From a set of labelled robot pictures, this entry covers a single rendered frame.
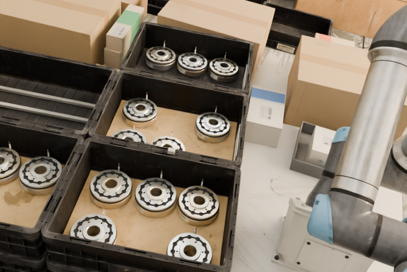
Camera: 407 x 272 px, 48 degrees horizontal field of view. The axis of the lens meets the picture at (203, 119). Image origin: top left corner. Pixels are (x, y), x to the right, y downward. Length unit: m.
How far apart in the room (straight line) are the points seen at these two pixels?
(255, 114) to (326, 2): 2.45
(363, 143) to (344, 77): 0.84
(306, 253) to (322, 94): 0.59
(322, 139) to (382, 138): 0.71
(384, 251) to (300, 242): 0.43
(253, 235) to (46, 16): 1.02
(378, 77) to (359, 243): 0.29
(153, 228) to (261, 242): 0.34
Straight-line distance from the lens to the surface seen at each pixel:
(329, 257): 1.23
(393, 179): 1.21
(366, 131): 0.82
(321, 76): 1.61
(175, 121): 1.39
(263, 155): 1.53
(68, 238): 1.00
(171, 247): 1.07
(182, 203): 1.15
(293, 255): 1.25
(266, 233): 1.34
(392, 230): 0.81
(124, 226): 1.13
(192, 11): 1.81
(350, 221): 0.79
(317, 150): 1.48
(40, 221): 1.03
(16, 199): 1.21
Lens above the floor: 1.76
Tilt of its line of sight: 41 degrees down
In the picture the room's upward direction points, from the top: 10 degrees clockwise
